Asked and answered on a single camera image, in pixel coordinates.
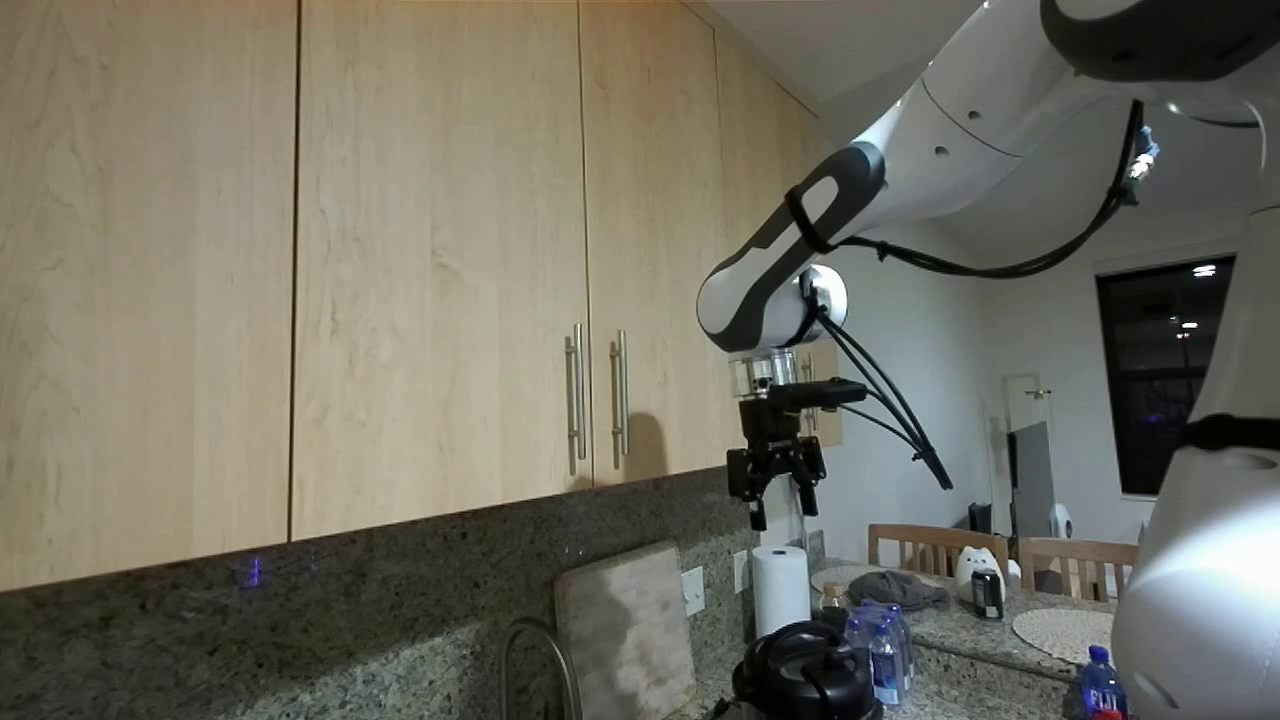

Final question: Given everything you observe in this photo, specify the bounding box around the dark window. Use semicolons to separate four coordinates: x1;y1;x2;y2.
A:
1092;254;1242;502

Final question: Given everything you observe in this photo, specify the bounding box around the pale cutting board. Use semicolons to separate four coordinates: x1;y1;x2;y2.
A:
547;542;704;720

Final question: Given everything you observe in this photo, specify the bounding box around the clear plastic bottle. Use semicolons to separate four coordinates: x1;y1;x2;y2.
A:
836;597;919;714

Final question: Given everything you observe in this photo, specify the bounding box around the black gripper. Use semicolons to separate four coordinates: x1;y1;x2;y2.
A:
724;398;831;536

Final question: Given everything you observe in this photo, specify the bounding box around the grey cloth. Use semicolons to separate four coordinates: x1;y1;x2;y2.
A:
839;568;955;616

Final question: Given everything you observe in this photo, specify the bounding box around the brushed metal bar handle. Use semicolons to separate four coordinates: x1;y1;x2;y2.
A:
603;327;635;474
562;319;594;480

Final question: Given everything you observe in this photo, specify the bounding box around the wooden chair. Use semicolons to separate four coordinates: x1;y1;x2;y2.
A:
1013;534;1143;608
863;522;1015;583

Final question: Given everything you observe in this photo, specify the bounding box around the grey narrow door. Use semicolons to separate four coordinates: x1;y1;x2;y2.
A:
1004;371;1073;544

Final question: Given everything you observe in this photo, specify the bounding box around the white plastic jug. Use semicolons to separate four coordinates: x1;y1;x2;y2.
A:
951;542;1015;623

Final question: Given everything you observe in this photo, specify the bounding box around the round pale placemat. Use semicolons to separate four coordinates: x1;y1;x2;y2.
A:
1009;606;1120;669

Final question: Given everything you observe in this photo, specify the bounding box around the black round kettle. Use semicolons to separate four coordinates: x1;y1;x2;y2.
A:
727;616;887;720

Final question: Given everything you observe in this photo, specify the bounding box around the curved metal faucet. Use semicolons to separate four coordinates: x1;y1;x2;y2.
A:
496;613;583;720

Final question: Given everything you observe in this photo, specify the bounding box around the white paper towel roll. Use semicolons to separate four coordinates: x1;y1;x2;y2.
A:
748;542;815;646

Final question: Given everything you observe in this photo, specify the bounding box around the blue bottle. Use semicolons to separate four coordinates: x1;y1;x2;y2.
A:
1066;639;1133;720

